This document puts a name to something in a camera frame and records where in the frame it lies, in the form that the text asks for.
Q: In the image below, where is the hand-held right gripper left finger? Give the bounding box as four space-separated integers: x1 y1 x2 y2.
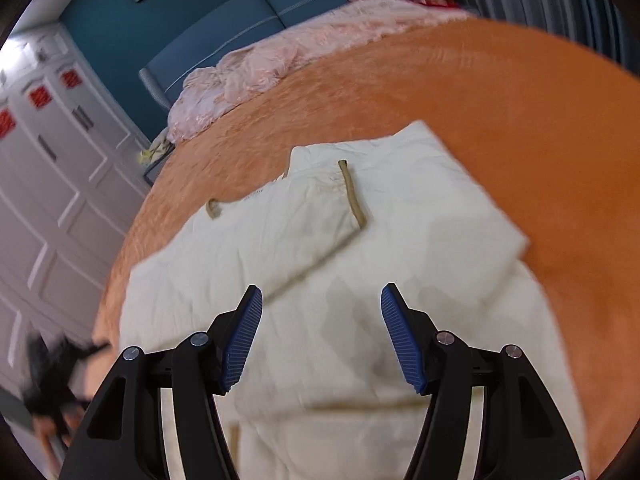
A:
59 285 264 480

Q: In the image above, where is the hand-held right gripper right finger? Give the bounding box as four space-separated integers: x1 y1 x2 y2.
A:
380 283 587 480

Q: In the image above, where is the cream quilted jacket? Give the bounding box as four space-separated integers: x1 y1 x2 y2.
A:
120 120 591 480

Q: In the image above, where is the person's left hand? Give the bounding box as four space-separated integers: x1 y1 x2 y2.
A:
35 405 86 466

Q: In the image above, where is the white panelled wardrobe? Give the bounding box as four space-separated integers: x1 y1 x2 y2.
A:
0 25 153 401

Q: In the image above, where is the nightstand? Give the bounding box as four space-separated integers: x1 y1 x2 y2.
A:
142 132 176 186

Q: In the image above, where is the yellow cloth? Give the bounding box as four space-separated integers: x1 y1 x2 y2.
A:
139 137 173 163

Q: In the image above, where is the orange plush blanket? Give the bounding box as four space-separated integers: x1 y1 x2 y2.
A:
92 17 640 480

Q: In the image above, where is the pink floral quilt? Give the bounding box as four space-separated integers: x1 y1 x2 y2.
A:
167 0 476 143

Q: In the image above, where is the blue padded headboard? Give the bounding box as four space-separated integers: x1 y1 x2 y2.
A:
139 0 426 111

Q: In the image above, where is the grey striped curtain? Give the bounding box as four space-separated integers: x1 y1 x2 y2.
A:
437 0 631 68

